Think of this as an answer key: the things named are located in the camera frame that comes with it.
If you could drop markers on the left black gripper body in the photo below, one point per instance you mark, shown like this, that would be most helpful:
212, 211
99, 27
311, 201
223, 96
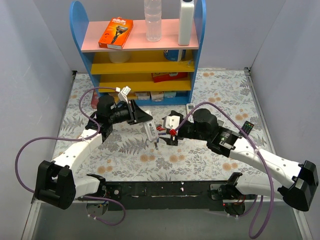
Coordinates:
133, 112

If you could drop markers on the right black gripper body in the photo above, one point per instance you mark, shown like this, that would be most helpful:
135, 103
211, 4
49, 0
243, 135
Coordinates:
182, 128

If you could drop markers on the white remote control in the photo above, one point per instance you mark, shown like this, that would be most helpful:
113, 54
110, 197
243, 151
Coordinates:
150, 128

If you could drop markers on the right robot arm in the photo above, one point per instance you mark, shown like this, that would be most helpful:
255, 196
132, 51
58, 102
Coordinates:
293, 182

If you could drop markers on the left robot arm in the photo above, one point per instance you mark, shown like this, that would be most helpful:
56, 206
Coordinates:
57, 183

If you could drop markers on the white AC remote near shelf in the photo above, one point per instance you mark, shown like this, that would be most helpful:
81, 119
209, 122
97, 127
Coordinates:
190, 109

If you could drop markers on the black TV remote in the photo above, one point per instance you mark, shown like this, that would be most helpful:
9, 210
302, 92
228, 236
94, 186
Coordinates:
247, 127

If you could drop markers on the red AAA battery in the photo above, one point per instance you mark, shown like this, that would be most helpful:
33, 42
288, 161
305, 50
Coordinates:
160, 128

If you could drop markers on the floral table mat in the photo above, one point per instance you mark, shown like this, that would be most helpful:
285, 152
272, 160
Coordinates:
127, 155

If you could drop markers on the light blue tissue pack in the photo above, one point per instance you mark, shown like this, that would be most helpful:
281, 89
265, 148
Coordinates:
169, 94

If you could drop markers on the red flat box on shelf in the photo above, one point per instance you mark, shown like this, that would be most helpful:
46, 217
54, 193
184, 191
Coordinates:
168, 76

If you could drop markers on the blue wooden shelf unit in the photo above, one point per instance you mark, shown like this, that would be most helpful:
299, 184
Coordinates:
146, 57

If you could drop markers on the white cup on shelf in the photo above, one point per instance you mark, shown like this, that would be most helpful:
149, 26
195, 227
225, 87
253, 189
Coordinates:
119, 57

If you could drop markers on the blue white round container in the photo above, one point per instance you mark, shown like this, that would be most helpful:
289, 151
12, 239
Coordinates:
174, 55

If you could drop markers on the black base bar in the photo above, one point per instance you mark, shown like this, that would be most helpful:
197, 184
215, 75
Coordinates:
173, 195

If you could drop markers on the orange Gillette razor box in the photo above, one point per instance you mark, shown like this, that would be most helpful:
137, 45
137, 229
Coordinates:
116, 33

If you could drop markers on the clear plastic water bottle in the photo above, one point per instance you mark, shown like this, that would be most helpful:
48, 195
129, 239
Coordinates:
153, 19

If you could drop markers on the white tall bottle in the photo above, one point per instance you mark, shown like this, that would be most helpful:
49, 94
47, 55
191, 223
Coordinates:
186, 14

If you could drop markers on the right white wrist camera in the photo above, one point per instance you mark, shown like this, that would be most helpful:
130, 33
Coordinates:
172, 121

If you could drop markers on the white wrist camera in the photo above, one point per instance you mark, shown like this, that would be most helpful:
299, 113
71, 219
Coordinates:
123, 93
172, 121

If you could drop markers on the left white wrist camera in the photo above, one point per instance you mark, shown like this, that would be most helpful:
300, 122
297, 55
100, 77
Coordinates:
123, 93

